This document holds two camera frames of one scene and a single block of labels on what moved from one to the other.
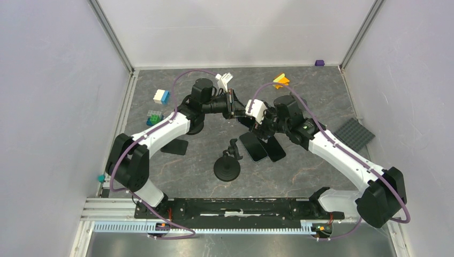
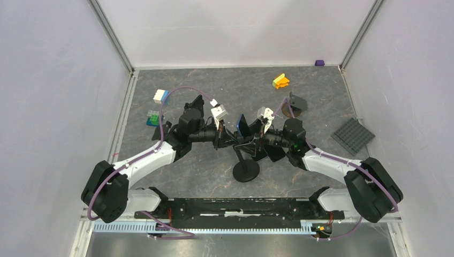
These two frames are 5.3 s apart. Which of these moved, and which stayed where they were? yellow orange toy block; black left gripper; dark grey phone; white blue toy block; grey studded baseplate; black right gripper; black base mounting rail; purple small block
Moved: black left gripper; black right gripper
Stayed: white blue toy block; black base mounting rail; grey studded baseplate; dark grey phone; yellow orange toy block; purple small block
